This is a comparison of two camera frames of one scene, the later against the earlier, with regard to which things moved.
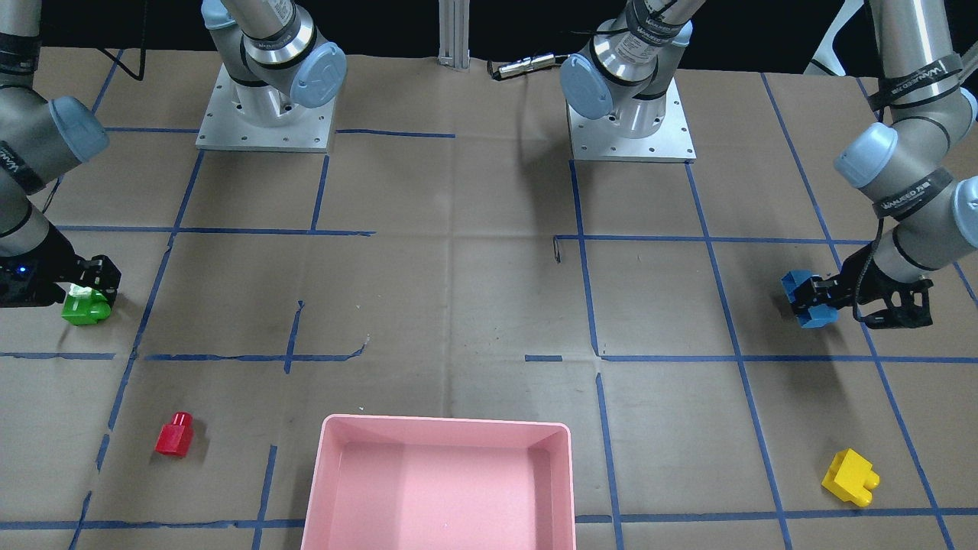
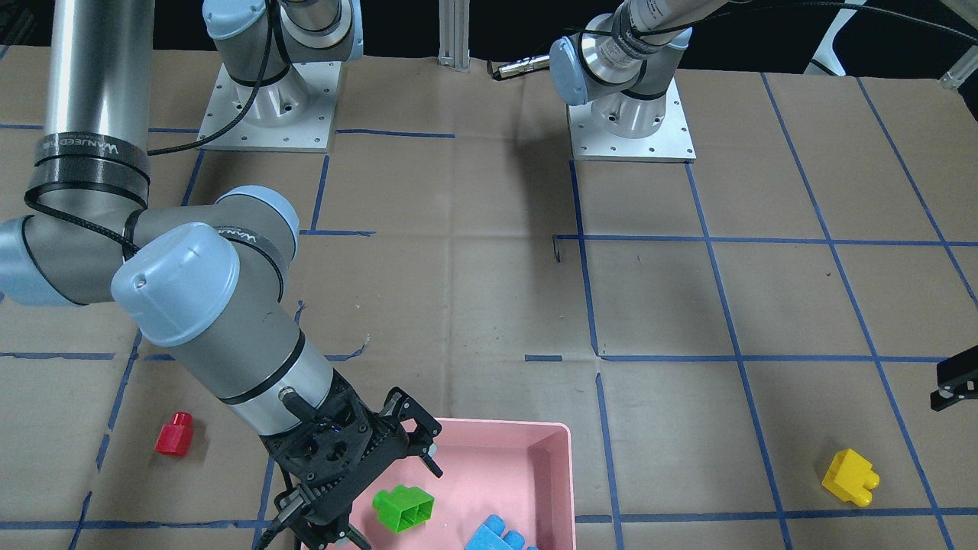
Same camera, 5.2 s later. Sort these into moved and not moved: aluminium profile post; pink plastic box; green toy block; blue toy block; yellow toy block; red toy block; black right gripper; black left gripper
Moved: black right gripper; black left gripper; blue toy block; green toy block
Not moved: pink plastic box; aluminium profile post; red toy block; yellow toy block
